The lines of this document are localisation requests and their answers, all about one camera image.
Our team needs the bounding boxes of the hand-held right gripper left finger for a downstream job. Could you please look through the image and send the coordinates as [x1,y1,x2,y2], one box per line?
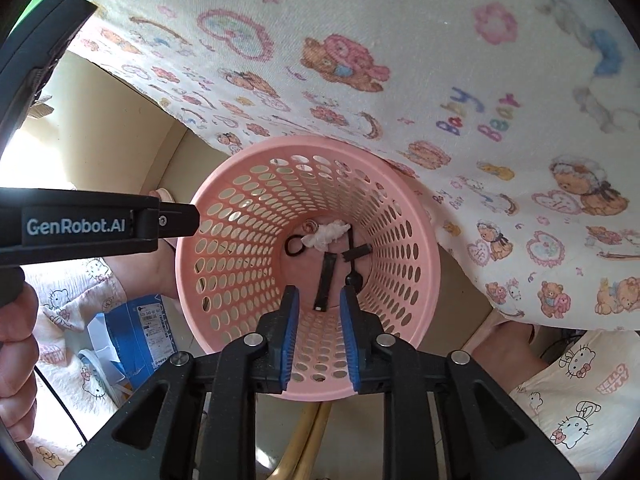
[60,285,301,480]

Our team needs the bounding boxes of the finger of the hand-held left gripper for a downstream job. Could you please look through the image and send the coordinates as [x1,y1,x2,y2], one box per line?
[0,0,98,148]

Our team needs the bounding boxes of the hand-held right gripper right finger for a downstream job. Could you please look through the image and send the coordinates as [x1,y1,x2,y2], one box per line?
[340,284,581,480]

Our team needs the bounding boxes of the black plastic spoon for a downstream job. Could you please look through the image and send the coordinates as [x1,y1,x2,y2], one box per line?
[345,227,363,291]

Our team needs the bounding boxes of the long black snack wrapper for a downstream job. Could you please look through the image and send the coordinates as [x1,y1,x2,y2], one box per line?
[314,251,337,311]

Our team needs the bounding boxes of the black hair tie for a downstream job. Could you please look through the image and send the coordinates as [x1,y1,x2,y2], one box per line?
[284,234,313,259]

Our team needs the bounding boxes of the white tissue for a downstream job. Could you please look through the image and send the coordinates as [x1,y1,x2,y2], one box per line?
[305,219,349,250]

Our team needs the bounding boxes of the pink plastic mesh basket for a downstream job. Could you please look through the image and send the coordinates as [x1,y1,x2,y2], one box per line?
[175,135,442,403]

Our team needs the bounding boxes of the person's left hand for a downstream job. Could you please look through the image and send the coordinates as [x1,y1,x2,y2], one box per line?
[0,280,41,443]

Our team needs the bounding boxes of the person's left leg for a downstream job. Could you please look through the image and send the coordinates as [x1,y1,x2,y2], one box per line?
[149,240,182,302]

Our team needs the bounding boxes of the person's leg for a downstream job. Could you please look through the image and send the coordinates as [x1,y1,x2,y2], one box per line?
[149,240,182,302]
[470,322,540,387]

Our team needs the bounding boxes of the blue cardboard box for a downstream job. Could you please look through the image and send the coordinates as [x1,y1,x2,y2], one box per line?
[102,302,177,391]

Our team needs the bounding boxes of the clear plastic bag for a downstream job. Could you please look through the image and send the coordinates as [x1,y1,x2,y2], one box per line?
[75,310,127,406]

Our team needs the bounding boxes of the person's right leg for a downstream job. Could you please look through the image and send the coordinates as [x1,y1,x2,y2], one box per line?
[470,322,540,387]

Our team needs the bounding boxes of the person's printed pyjama pants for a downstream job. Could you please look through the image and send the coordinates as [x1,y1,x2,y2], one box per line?
[25,257,640,480]

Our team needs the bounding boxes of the bear printed bed sheet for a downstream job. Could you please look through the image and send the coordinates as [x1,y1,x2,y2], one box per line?
[65,0,640,331]

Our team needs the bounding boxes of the yellow hose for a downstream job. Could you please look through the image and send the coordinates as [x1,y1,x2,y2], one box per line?
[272,402,332,480]

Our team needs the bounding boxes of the black cable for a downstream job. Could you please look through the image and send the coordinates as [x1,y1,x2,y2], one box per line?
[35,365,88,442]

